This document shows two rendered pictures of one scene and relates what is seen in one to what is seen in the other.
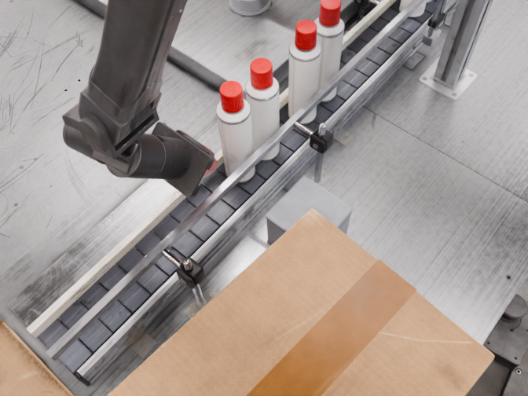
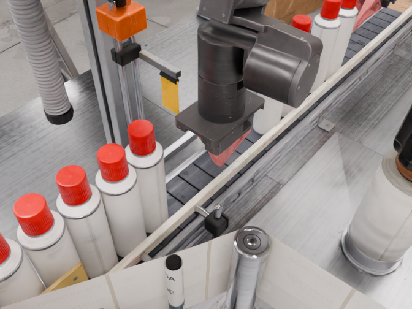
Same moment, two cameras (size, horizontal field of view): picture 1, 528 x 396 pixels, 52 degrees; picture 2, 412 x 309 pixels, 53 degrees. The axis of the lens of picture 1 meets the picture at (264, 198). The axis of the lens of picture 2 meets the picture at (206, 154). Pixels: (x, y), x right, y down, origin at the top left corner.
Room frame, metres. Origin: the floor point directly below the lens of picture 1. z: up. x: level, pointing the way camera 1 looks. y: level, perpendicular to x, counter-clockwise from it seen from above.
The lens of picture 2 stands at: (1.28, -0.27, 1.43)
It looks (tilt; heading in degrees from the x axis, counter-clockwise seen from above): 47 degrees down; 177
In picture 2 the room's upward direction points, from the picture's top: 2 degrees clockwise
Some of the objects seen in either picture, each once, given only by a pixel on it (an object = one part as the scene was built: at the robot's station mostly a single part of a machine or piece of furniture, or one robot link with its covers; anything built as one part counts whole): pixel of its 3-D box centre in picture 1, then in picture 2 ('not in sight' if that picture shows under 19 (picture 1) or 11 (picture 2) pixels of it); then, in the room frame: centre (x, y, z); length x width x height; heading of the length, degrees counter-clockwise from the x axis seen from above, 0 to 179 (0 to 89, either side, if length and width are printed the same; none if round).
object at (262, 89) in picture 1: (263, 111); (320, 46); (0.57, -0.01, 0.98); 0.05 x 0.05 x 0.20
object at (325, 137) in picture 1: (309, 149); not in sight; (0.55, -0.08, 0.91); 0.07 x 0.03 x 0.16; 47
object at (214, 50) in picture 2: not in sight; (228, 53); (0.91, -0.23, 1.18); 0.07 x 0.06 x 0.07; 54
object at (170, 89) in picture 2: not in sight; (170, 92); (0.86, -0.30, 1.09); 0.03 x 0.01 x 0.06; 47
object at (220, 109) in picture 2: not in sight; (221, 95); (0.90, -0.23, 1.12); 0.10 x 0.07 x 0.07; 138
